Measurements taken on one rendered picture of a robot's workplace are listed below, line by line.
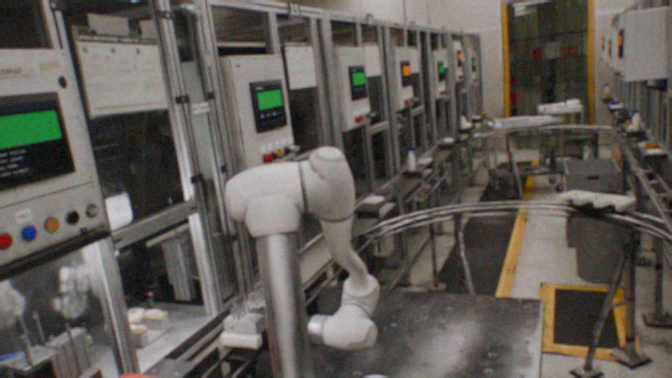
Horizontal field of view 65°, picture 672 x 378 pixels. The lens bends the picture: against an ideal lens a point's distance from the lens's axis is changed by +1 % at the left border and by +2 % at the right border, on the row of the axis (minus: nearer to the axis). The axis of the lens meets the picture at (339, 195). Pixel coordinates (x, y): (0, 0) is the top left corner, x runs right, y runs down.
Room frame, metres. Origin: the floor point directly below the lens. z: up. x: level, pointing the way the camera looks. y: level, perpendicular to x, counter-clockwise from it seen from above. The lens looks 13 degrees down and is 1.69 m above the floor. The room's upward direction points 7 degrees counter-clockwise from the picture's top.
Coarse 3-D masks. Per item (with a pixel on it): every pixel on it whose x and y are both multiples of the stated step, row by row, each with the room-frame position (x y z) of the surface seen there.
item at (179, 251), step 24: (120, 0) 1.58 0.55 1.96; (192, 0) 1.89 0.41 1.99; (216, 96) 1.93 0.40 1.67; (216, 120) 1.91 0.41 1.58; (168, 240) 1.91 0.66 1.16; (192, 240) 1.93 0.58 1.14; (240, 240) 1.93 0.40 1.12; (168, 264) 1.89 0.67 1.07; (192, 264) 1.91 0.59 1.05; (240, 264) 1.91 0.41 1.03; (168, 288) 1.89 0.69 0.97; (192, 288) 1.89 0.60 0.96; (216, 360) 1.94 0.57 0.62
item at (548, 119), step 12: (492, 120) 6.25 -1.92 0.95; (504, 120) 6.30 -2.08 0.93; (516, 120) 6.20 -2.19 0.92; (528, 120) 6.19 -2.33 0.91; (540, 120) 6.31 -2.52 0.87; (552, 120) 6.21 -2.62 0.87; (492, 168) 6.69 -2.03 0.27; (504, 168) 6.66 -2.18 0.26; (540, 168) 6.42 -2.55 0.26; (492, 180) 6.67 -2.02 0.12; (552, 180) 6.58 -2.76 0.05
